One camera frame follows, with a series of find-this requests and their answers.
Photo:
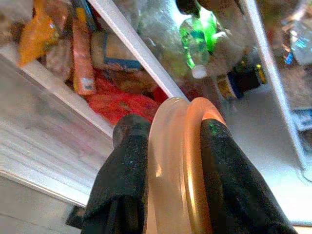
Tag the white fridge shelf rail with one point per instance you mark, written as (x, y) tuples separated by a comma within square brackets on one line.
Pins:
[(136, 46)]

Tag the red plastic bag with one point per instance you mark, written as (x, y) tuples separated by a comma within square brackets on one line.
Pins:
[(117, 100)]

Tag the orange yellow snack packet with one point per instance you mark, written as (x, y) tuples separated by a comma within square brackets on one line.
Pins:
[(34, 36)]

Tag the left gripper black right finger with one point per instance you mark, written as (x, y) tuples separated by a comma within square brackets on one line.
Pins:
[(234, 185)]

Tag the clear plastic bag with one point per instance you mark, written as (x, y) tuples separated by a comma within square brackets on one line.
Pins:
[(158, 26)]

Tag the white fridge drawer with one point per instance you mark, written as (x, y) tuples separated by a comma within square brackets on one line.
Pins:
[(44, 136)]

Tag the yellow blue small box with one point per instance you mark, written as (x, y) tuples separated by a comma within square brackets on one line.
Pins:
[(228, 85)]

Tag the long orange food packet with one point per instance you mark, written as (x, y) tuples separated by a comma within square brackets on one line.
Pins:
[(83, 63)]

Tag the white fridge door frame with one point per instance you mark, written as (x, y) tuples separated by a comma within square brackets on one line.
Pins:
[(270, 73)]

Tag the blue white food package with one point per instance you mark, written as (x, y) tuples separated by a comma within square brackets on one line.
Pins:
[(114, 52)]

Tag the green plastic bottle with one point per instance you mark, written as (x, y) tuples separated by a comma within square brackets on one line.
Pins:
[(197, 41)]

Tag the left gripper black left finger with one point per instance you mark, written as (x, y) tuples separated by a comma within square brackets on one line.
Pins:
[(122, 175)]

